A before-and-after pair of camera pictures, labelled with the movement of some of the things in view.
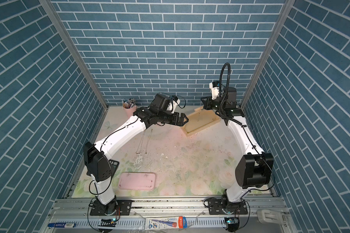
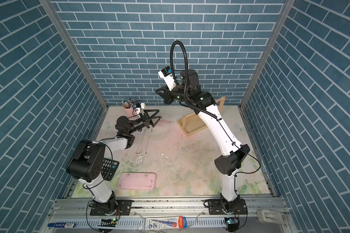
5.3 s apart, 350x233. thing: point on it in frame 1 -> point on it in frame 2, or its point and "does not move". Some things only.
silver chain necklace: [148, 141] does not move
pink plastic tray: [137, 181] does not move
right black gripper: [207, 106] -> [167, 97]
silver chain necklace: [139, 148] does not move
